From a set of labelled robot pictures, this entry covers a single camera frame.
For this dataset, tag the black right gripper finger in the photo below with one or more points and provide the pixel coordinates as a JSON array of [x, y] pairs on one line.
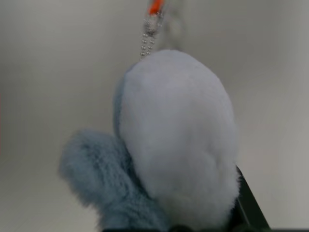
[[251, 203]]

